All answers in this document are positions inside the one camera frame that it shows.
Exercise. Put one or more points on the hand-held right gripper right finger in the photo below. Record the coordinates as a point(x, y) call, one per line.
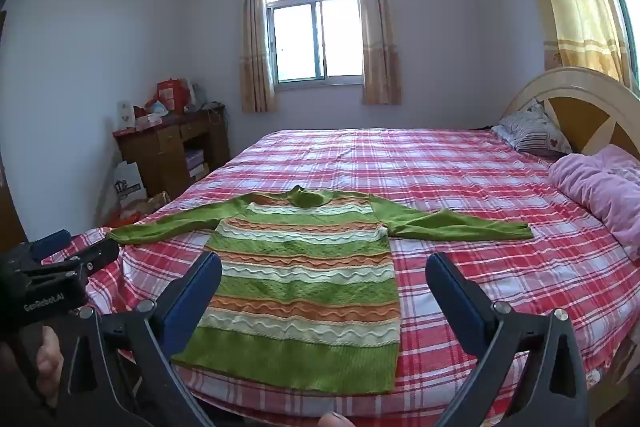
point(450, 297)

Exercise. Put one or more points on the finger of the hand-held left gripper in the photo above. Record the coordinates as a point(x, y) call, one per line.
point(97, 254)
point(50, 243)

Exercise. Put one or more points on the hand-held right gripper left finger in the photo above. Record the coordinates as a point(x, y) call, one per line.
point(196, 297)

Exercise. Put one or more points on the green striped knit sweater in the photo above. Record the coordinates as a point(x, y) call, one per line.
point(310, 277)

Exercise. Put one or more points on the person's left hand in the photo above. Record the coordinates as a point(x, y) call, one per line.
point(49, 359)

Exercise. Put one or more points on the person's right hand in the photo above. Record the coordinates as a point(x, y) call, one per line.
point(335, 421)

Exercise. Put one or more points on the white paper bag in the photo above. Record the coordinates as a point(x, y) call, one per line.
point(129, 187)

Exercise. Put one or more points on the bed with red plaid sheet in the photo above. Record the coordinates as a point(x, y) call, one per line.
point(475, 217)

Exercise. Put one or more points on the brown wooden desk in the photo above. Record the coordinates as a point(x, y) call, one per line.
point(160, 152)

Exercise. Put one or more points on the stack of flat boxes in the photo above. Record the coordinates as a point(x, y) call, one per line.
point(196, 164)

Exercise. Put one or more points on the white upright box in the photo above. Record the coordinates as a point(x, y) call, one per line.
point(126, 116)

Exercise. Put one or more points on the red gift box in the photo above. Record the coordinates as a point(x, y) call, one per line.
point(172, 96)

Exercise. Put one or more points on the pink quilt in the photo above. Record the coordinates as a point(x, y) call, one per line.
point(600, 187)

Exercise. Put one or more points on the striped patterned pillow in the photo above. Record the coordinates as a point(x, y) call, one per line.
point(535, 129)

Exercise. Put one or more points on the cream wooden headboard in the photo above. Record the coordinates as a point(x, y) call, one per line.
point(580, 107)

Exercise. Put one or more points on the pink patterned curtain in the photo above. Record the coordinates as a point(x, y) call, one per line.
point(380, 47)
point(257, 57)

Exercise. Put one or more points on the sliding glass window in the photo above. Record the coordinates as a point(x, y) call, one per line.
point(312, 22)

